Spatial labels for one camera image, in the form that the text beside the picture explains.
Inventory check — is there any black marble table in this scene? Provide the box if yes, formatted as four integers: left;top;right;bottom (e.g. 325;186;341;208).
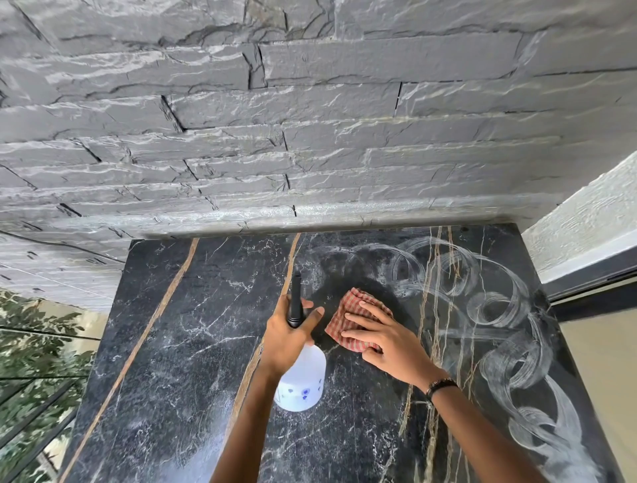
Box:
57;222;626;483

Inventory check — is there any person's left hand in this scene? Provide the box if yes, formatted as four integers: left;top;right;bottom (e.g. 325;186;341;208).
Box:
258;293;327;381

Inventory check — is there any white spray bottle black head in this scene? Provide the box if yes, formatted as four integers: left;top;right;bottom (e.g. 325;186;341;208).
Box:
272;271;328;414

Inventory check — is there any black door frame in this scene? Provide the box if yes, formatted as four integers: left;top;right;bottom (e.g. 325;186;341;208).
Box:
539;256;637;322

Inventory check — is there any green leafy tree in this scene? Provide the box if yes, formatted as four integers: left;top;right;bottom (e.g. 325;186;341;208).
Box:
0;291;100;483

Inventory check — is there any brown checked cloth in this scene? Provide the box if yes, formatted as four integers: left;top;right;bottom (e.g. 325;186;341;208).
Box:
324;287;394;354

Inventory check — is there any person's right forearm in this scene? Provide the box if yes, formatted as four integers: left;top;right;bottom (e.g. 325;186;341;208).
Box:
430;385;541;483

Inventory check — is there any person's left forearm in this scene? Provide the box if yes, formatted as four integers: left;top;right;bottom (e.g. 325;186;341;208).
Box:
208;370;299;483

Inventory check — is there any person's right hand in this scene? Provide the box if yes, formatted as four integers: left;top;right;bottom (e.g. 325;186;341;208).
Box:
340;300;449;391

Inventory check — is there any black bead bracelet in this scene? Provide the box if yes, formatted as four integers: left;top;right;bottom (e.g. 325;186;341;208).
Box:
425;377;459;404

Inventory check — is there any black metal railing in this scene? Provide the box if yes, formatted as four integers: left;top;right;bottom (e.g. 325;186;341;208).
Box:
0;326;103;483

